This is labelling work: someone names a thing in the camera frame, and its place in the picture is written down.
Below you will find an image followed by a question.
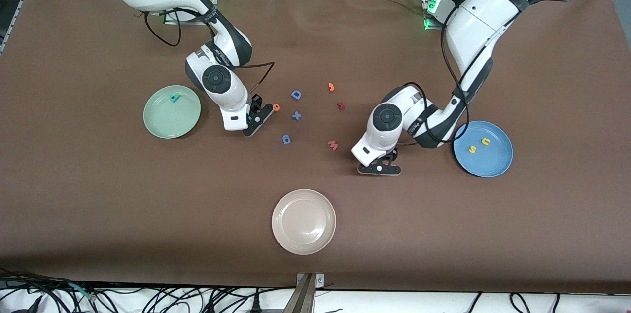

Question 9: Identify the brown table cover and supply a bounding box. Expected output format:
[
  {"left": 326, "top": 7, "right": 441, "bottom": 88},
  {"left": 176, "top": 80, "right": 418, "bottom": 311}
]
[{"left": 0, "top": 0, "right": 631, "bottom": 294}]

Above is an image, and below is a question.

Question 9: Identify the pale green plate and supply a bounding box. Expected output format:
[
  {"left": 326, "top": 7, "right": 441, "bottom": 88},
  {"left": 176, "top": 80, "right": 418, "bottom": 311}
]
[{"left": 143, "top": 85, "right": 202, "bottom": 139}]

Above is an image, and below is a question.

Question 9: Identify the blue plate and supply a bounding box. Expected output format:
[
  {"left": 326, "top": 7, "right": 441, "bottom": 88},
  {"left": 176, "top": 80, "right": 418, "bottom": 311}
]
[{"left": 454, "top": 120, "right": 514, "bottom": 178}]

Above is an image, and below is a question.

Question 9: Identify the beige plate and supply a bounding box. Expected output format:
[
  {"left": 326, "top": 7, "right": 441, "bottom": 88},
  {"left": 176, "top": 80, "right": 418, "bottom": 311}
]
[{"left": 271, "top": 189, "right": 337, "bottom": 255}]

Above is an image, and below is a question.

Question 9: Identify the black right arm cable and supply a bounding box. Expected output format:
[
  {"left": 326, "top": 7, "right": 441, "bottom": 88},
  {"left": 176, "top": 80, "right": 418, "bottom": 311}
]
[{"left": 143, "top": 10, "right": 276, "bottom": 99}]

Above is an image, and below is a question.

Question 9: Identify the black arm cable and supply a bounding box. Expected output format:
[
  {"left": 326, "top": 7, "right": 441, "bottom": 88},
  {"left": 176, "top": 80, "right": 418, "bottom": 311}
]
[
  {"left": 394, "top": 0, "right": 576, "bottom": 146},
  {"left": 143, "top": 10, "right": 276, "bottom": 99}
]

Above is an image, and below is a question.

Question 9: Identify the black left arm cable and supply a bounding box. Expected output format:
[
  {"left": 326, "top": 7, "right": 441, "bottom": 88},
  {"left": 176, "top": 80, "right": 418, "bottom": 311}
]
[{"left": 394, "top": 0, "right": 576, "bottom": 146}]

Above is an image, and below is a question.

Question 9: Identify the metal table bracket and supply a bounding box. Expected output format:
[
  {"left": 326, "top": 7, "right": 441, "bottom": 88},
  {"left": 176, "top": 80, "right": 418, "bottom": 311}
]
[{"left": 283, "top": 273, "right": 325, "bottom": 313}]

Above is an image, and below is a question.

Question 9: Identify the teal marked floor cable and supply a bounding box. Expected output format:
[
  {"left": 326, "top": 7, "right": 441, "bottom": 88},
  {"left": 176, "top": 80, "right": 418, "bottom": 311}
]
[{"left": 64, "top": 281, "right": 97, "bottom": 304}]

